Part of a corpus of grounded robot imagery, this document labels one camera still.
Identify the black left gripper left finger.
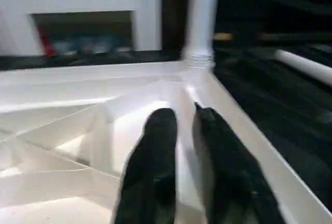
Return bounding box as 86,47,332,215
114,108,179,224

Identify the small tan block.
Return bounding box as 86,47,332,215
214,33,233,41

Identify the black backdrop cloth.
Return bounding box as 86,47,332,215
161,0,332,38

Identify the white plastic table leg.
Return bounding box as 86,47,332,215
181,0,221,69
274,49,332,88

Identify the black mat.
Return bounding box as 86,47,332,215
0,39,332,199

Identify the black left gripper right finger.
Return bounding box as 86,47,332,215
191,102,286,224

